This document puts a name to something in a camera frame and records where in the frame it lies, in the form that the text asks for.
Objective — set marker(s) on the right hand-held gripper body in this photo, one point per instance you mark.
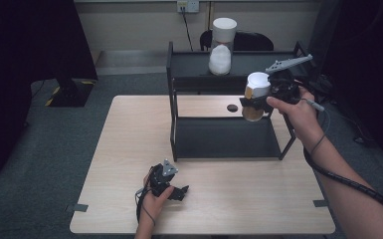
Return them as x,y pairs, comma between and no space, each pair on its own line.
283,84

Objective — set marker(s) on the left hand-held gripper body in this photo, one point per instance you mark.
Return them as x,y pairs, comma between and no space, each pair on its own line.
160,179

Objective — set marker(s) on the clear jar with brown contents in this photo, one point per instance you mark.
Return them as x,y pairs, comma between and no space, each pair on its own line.
256,96

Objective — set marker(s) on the black metal two-tier shelf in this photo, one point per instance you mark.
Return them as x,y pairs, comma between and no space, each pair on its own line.
225,137

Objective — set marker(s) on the clear jar with white contents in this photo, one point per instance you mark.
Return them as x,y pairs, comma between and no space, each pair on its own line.
222,49

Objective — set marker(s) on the person's left hand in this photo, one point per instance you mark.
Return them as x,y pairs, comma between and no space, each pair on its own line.
154,207

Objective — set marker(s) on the person's right hand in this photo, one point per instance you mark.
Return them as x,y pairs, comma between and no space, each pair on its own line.
300,119

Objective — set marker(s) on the black chair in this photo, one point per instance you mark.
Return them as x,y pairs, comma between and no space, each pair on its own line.
252,41

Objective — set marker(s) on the black wrist band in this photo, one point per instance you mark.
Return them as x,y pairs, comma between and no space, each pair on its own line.
318,144

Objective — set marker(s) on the black curtain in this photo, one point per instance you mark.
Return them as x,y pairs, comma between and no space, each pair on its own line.
20,66
368,66

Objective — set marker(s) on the grey tape piece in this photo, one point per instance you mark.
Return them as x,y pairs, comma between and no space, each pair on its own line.
77,208
320,203

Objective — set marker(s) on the black stand base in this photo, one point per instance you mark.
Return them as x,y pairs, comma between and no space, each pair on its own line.
69,94

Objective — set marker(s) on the white wall socket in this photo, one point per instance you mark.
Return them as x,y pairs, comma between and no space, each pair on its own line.
188,6

